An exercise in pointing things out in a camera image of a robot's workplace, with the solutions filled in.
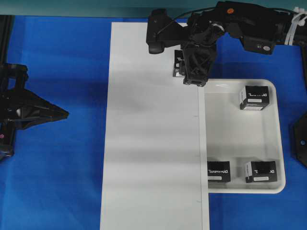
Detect black metal mounting rail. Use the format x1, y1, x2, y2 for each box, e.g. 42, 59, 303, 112
0, 15, 14, 65

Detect blue table cloth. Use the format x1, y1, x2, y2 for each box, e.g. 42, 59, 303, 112
0, 16, 307, 230

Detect black box upper tray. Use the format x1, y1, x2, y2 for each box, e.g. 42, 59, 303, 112
239, 85, 270, 111

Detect white plastic tray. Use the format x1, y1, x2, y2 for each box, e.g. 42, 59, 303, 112
202, 79, 286, 194

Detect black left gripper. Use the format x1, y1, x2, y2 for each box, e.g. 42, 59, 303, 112
0, 63, 69, 157

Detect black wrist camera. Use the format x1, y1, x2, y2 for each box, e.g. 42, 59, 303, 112
146, 9, 188, 54

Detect teal backdrop panel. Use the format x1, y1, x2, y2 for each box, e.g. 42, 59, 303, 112
0, 0, 307, 18

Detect white base board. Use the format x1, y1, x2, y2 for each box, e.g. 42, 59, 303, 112
100, 23, 210, 230

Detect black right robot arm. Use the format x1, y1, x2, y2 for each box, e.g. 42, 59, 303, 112
181, 1, 307, 87

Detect black box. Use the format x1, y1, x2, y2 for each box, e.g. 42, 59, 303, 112
173, 50, 186, 77
244, 161, 277, 183
207, 161, 231, 183

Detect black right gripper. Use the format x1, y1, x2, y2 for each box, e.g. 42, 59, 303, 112
181, 11, 225, 87

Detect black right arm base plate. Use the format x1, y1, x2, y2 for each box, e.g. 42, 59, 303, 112
290, 112, 307, 168

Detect white cable ties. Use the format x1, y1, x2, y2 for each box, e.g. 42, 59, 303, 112
284, 7, 307, 46

